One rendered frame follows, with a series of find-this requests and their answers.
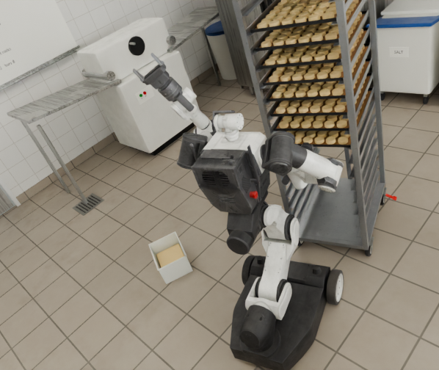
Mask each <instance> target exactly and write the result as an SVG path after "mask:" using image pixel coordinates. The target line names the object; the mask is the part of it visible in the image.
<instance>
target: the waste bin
mask: <svg viewBox="0 0 439 370"><path fill-rule="evenodd" d="M205 31H206V36H207V38H208V41H209V44H210V46H211V50H212V51H213V54H214V57H215V60H216V62H217V65H218V68H219V71H220V73H221V76H222V78H223V79H225V80H234V79H237V78H236V74H235V70H234V67H233V63H232V59H231V55H230V52H229V49H228V44H227V41H226V38H225V33H224V30H223V28H222V23H221V21H218V22H216V23H213V24H212V25H210V26H208V27H207V28H206V30H205Z"/></svg>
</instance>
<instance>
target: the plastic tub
mask: <svg viewBox="0 0 439 370"><path fill-rule="evenodd" d="M149 248H150V251H151V253H152V256H153V260H154V262H155V265H156V268H157V270H158V271H159V272H160V274H161V276H162V277H163V279H164V282H165V283H166V284H168V283H170V282H172V281H174V280H176V279H178V278H180V277H182V276H184V275H186V274H188V273H190V272H192V271H193V270H192V267H191V265H190V263H189V261H188V258H187V257H186V253H185V251H184V249H183V247H182V245H181V242H180V240H179V238H178V236H177V233H176V232H173V233H171V234H169V235H167V236H165V237H163V238H161V239H158V240H156V241H154V242H152V243H150V244H149Z"/></svg>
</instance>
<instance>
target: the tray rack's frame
mask: <svg viewBox="0 0 439 370"><path fill-rule="evenodd" d="M368 1H369V23H370V34H371V55H372V67H373V78H374V100H375V111H376V122H377V144H378V155H379V166H380V180H378V181H377V185H376V189H375V191H374V196H373V199H372V202H371V206H370V209H369V214H368V216H367V220H366V224H367V231H368V239H369V246H371V253H372V250H373V241H374V237H373V236H372V234H373V230H374V225H375V222H376V219H377V214H378V211H379V207H380V203H381V200H382V195H384V202H385V193H386V189H387V187H385V160H384V147H383V134H382V109H381V95H380V70H379V57H378V44H377V19H376V5H375V0H368ZM346 149H347V148H344V152H345V159H346V165H347V176H348V178H339V182H338V186H337V188H336V191H335V192H326V191H323V190H321V189H319V188H318V184H317V186H316V188H315V191H314V193H313V196H312V198H311V201H310V203H309V204H308V207H307V209H306V211H305V214H304V216H303V218H302V221H301V223H300V229H299V241H301V243H302V241H304V242H313V243H319V244H328V245H334V246H339V247H349V248H355V249H360V250H362V249H363V243H362V237H357V234H358V230H359V227H360V226H355V225H356V222H357V219H358V215H354V213H355V209H356V206H357V203H353V200H354V197H355V193H356V191H351V189H352V185H353V183H354V180H355V179H354V178H350V174H351V165H350V164H348V161H349V150H346Z"/></svg>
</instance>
